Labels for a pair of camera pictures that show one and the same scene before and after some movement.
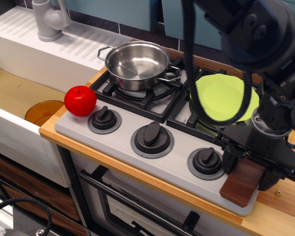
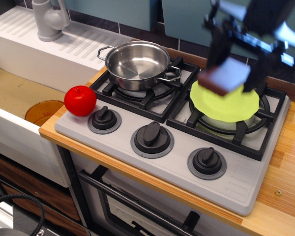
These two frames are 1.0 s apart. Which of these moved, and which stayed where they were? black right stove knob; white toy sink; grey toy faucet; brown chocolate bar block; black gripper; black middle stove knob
Moved: black gripper; brown chocolate bar block
Stayed: grey toy faucet; black right stove knob; black middle stove knob; white toy sink
